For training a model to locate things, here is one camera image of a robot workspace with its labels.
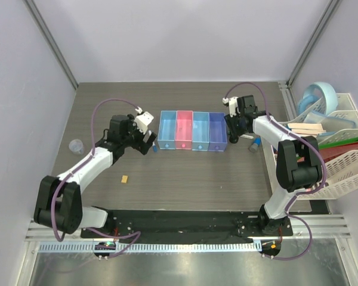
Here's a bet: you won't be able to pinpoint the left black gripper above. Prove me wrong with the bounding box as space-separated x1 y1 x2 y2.
122 115 156 155

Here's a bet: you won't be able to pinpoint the blue white marker pen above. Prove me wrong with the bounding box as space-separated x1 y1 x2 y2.
152 143 158 153

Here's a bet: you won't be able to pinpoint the blue grey glue stick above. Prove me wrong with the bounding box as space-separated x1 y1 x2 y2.
249 137 261 153

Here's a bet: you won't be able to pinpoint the green white marker pen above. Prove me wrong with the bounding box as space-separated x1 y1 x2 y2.
240 134 255 139

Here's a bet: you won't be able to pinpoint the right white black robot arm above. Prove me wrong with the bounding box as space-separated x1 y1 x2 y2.
222 95 323 235

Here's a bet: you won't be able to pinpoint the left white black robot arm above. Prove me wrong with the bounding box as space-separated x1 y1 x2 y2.
33 111 156 238

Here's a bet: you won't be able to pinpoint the purple plastic bin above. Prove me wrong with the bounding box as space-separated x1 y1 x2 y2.
208 112 228 152

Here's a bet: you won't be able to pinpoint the left light blue bin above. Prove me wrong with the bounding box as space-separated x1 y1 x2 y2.
158 110 177 150

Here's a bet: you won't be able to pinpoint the light blue bin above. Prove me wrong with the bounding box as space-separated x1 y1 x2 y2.
158 110 177 150
192 111 210 151

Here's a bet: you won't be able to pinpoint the pink plastic bin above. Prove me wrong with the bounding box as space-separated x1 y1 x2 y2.
175 110 193 150

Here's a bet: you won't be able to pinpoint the small yellow eraser block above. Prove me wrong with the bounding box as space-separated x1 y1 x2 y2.
121 175 128 184

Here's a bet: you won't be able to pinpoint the stack of books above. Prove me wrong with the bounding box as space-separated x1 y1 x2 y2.
287 123 326 136

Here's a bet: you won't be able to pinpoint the clear jar of paper clips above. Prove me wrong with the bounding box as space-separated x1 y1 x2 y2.
69 139 84 156

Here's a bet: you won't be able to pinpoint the red green folders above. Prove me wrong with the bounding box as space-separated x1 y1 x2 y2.
319 137 358 162

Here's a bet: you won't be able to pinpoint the white plastic file rack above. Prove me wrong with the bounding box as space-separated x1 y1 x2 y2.
261 92 358 201

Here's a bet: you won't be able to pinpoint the light blue tape roll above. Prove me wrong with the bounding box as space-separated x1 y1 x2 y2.
297 82 338 115

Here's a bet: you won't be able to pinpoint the left control board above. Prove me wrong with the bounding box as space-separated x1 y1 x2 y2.
94 241 116 259

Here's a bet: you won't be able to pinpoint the control board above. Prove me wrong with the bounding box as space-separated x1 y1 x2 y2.
94 241 116 259
261 240 281 257

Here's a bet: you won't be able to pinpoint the right control board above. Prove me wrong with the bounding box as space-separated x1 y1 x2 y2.
261 240 281 257

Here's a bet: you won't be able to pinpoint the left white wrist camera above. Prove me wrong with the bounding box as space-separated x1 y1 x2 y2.
134 107 154 135

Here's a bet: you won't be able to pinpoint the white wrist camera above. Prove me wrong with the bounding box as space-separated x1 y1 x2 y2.
134 107 154 135
222 97 240 117

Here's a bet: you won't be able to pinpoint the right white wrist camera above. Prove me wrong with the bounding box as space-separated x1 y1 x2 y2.
222 97 240 117

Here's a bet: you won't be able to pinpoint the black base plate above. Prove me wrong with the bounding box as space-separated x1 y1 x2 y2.
80 209 294 239

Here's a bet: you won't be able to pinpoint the white slotted cable duct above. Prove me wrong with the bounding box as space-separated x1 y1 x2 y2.
38 240 261 254

